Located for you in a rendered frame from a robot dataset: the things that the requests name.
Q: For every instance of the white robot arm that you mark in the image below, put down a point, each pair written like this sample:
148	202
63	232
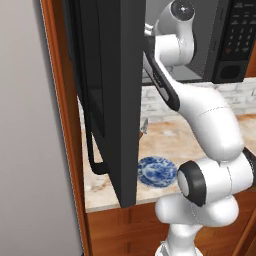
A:
213	123

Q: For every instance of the black microwave door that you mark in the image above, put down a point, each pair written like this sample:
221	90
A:
120	100

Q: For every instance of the black microwave oven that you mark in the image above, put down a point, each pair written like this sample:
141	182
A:
238	36

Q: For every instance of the small grey and orange object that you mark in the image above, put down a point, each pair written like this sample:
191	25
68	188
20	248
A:
144	126

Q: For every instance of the blue patterned plate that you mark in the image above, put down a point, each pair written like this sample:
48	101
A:
156	171

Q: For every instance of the brown wooden side panel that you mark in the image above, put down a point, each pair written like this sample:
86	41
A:
66	110

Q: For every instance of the grey fridge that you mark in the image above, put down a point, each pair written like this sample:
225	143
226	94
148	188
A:
30	133

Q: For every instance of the brown wooden base cabinet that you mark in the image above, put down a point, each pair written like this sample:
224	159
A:
126	230

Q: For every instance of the brown wooden wall cabinet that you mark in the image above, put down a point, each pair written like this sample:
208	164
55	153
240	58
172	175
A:
251	63

